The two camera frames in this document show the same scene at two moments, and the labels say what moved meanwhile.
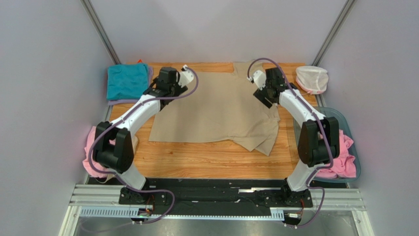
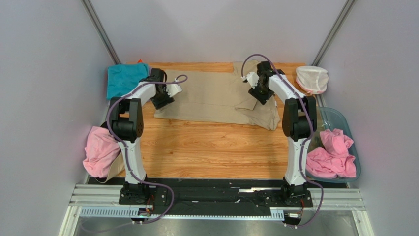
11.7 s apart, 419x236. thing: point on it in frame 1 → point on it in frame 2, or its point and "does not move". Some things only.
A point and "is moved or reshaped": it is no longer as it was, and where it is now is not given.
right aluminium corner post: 337,23 does not move
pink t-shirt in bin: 344,164 does not move
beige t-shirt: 219,106 is moved or reshaped
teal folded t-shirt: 127,81 does not move
